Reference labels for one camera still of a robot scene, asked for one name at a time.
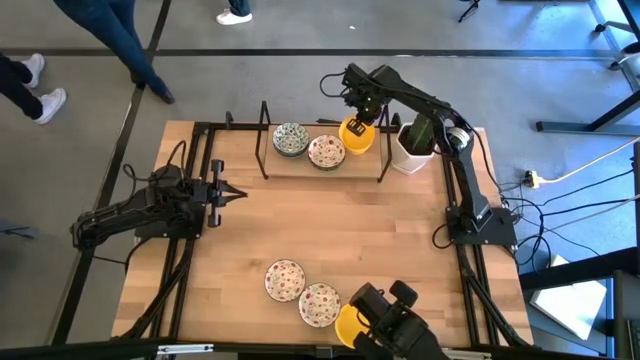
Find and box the grey floor cable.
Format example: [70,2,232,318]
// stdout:
[549,193,640,232]

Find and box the silver metal bracket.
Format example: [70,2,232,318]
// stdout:
[447,348,494,360]
[157,343,215,356]

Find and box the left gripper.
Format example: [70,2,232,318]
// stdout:
[193,158,249,230]

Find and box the green cactus plant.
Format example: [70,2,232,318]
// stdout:
[407,113,439,155]

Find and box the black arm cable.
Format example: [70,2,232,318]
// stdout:
[319,71,351,100]
[168,139,188,174]
[432,222,455,250]
[122,162,151,194]

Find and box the black floor stand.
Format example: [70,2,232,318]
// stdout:
[535,89,640,137]

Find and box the black rig crossbeam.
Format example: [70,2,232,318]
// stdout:
[0,337,640,360]

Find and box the grey metal floor rail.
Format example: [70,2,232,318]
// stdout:
[588,0,640,94]

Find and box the white hexagonal plant pot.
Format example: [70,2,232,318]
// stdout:
[391,122,441,176]

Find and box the black desk frame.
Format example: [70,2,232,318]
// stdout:
[518,247,640,360]

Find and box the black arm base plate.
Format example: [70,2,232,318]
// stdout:
[446,207,518,247]
[134,199,207,240]

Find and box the white flat box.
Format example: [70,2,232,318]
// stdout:
[529,253,609,341]

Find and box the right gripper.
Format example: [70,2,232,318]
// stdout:
[343,63,389,138]

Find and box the black tripod leg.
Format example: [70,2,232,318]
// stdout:
[457,0,482,24]

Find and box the black chair base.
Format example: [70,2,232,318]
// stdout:
[593,0,640,71]

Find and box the black handheld camera rig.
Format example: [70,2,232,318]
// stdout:
[348,279,420,346]

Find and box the thin black floor cable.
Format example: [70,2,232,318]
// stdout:
[542,168,640,206]
[92,238,146,274]
[499,189,604,269]

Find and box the white power cable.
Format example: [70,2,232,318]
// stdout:
[537,135,640,184]

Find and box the person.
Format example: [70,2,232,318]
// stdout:
[0,52,68,126]
[215,0,254,26]
[352,324,454,360]
[52,0,176,105]

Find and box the black aluminium rig frame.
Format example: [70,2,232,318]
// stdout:
[117,110,534,349]

